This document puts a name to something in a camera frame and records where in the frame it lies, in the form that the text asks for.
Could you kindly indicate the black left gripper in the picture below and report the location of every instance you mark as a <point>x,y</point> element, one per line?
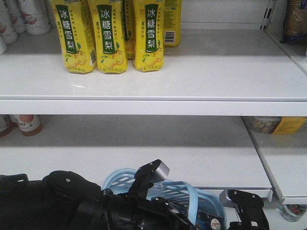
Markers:
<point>133,213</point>

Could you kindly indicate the light blue plastic basket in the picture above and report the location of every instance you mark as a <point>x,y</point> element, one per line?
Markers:
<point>182,197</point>

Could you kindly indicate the blue cookie box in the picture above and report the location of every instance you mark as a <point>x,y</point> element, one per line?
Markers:
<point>208,221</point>

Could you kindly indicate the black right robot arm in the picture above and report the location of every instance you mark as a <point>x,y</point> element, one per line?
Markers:
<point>235,225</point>

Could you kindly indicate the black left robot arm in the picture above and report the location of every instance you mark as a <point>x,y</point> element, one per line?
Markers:
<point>64,200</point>

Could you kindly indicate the yellow pear drink bottle left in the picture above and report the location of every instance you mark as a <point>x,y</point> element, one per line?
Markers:
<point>75,30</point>

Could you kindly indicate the yellow pear drink bottle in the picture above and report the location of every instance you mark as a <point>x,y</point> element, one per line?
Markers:
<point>75,30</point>
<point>149,35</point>
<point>109,36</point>

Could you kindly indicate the clear cookie tub yellow label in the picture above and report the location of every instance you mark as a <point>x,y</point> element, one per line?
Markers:
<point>275,124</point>

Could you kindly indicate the white supermarket shelf unit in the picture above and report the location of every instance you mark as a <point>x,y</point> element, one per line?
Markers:
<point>230,63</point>

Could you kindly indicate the yellow pear drink bottle middle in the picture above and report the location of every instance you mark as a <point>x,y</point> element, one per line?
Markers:
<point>109,36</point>

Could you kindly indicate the yellow pear drink bottle right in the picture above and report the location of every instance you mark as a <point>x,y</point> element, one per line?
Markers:
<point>149,35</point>

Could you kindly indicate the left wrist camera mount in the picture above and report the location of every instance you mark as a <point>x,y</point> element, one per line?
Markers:
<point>146,176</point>

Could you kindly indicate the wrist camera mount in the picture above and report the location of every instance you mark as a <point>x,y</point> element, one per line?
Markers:
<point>247,205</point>
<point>146,176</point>

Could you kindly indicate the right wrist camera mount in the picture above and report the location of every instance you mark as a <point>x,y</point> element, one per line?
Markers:
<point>247,205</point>

